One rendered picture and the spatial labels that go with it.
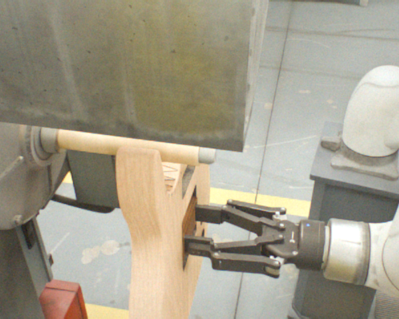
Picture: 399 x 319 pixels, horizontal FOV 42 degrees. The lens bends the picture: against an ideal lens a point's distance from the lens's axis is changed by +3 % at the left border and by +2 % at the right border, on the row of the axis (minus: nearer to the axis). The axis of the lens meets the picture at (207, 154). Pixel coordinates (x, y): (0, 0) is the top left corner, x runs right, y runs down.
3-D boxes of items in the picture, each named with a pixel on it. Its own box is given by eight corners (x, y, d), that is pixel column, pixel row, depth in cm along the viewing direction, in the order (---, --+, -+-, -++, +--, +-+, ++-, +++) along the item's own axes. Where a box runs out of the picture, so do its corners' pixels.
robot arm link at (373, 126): (343, 119, 154) (358, 52, 140) (409, 129, 150) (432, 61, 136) (337, 151, 142) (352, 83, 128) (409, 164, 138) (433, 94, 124)
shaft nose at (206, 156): (197, 163, 62) (199, 144, 62) (201, 162, 64) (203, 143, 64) (213, 165, 62) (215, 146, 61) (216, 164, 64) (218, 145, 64)
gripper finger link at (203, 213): (220, 210, 81) (221, 207, 82) (178, 204, 82) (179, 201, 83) (219, 224, 83) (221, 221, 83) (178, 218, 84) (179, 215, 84)
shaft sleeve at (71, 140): (56, 149, 64) (58, 123, 64) (67, 147, 67) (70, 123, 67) (196, 167, 61) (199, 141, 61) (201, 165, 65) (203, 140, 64)
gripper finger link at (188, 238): (212, 252, 77) (211, 256, 77) (167, 246, 78) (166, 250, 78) (212, 237, 76) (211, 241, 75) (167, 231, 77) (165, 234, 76)
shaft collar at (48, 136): (38, 152, 64) (41, 115, 64) (55, 151, 68) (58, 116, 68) (53, 154, 64) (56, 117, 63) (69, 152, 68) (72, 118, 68)
